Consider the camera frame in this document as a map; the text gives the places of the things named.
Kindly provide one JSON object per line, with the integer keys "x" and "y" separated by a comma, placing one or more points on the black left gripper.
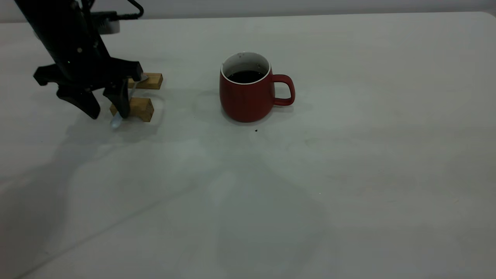
{"x": 85, "y": 71}

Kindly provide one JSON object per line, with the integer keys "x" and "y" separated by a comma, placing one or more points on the red ceramic mug with coffee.
{"x": 248, "y": 100}

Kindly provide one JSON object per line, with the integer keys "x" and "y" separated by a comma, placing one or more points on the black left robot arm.
{"x": 54, "y": 23}

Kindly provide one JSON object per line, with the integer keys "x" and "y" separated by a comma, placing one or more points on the arched wooden block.
{"x": 141, "y": 110}

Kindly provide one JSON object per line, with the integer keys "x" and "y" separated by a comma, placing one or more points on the flat rectangular wooden block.
{"x": 153, "y": 81}

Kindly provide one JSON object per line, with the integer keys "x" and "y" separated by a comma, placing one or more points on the silver black wrist camera box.
{"x": 108, "y": 26}

